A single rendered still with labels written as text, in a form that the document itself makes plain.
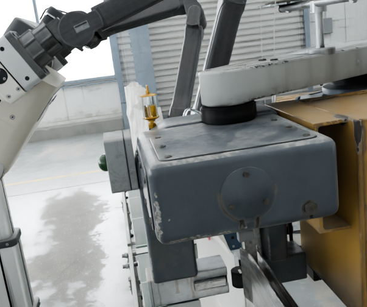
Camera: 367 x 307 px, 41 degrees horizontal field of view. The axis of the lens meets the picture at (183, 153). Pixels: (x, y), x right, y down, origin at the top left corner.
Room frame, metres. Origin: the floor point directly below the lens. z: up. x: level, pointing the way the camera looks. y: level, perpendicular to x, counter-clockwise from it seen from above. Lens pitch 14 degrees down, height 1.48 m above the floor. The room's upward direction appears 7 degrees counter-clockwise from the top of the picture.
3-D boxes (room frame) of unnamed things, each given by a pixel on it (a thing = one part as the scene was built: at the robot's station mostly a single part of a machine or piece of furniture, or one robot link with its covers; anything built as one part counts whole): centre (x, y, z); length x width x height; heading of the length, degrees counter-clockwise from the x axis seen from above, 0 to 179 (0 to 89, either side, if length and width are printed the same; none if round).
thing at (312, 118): (0.76, -0.19, 1.26); 0.22 x 0.05 x 0.16; 7
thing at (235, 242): (2.63, -0.17, 0.35); 0.30 x 0.15 x 0.15; 7
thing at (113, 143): (0.79, 0.11, 1.29); 0.08 x 0.05 x 0.09; 7
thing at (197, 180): (0.70, -0.05, 1.21); 0.30 x 0.25 x 0.30; 7
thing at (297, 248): (0.84, -0.16, 1.04); 0.08 x 0.06 x 0.05; 97
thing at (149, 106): (0.81, 0.05, 1.37); 0.03 x 0.02 x 0.03; 7
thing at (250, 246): (0.83, -0.10, 1.08); 0.03 x 0.01 x 0.13; 97
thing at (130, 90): (4.26, 0.35, 0.74); 0.47 x 0.20 x 0.72; 9
